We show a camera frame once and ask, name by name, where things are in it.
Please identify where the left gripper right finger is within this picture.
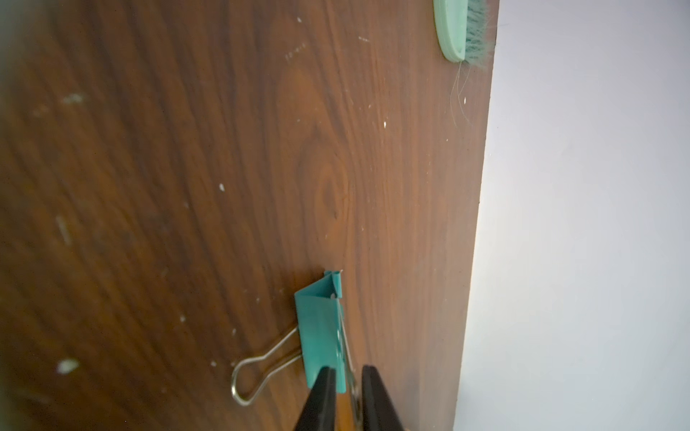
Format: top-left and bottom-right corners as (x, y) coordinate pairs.
(361, 365), (404, 431)

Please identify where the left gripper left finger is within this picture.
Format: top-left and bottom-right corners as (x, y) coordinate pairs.
(294, 366), (336, 431)

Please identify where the teal binder clip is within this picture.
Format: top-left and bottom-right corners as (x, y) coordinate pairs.
(231, 270), (359, 407)

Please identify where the green plastic dustpan brush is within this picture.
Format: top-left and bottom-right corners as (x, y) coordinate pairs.
(433, 0), (492, 66)

